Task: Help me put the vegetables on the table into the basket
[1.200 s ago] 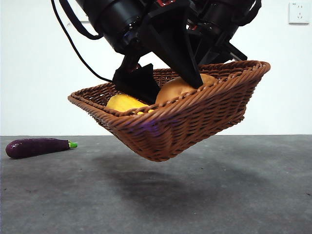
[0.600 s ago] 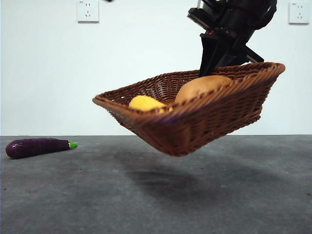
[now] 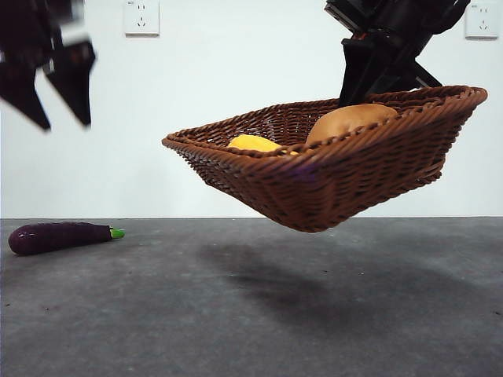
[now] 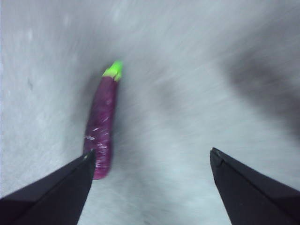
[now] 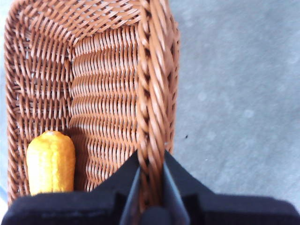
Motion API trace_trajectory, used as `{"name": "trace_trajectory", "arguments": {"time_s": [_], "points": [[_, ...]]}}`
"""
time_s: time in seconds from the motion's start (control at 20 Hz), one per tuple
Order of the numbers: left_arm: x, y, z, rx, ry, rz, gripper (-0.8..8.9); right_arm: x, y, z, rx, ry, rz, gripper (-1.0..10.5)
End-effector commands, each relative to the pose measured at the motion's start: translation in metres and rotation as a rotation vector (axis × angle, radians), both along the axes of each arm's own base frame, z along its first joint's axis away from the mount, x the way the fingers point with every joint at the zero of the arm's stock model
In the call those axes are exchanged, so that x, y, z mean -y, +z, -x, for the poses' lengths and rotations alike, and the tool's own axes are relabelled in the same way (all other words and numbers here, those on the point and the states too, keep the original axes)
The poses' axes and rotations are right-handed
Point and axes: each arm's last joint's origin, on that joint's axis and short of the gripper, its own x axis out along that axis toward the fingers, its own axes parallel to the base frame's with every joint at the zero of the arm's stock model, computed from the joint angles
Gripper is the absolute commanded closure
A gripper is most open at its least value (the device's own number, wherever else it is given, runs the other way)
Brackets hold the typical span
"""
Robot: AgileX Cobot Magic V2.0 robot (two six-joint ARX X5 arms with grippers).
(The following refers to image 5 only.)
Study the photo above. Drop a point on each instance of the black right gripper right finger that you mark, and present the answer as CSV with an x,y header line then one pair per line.
x,y
234,211

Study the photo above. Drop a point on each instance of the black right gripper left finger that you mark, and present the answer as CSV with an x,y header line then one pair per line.
x,y
70,208

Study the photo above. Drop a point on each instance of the yellow toy corn cob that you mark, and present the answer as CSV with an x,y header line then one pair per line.
x,y
50,164

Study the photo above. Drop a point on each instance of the brown woven wicker basket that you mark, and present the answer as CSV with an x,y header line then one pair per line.
x,y
105,82

